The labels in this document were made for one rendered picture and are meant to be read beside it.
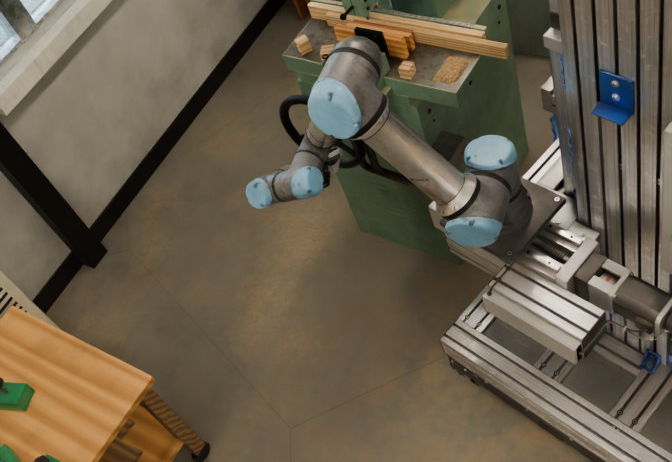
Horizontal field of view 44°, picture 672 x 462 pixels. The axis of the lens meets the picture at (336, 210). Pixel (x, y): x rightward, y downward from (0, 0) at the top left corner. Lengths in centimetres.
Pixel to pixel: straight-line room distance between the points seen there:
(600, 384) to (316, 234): 129
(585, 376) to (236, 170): 180
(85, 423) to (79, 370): 19
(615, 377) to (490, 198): 86
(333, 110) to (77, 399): 131
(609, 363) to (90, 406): 149
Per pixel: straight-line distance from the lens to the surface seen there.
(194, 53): 394
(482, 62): 240
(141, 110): 374
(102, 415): 253
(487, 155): 191
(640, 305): 199
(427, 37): 244
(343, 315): 302
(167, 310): 332
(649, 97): 171
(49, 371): 271
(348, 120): 166
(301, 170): 201
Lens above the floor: 246
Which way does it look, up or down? 48 degrees down
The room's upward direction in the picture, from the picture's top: 24 degrees counter-clockwise
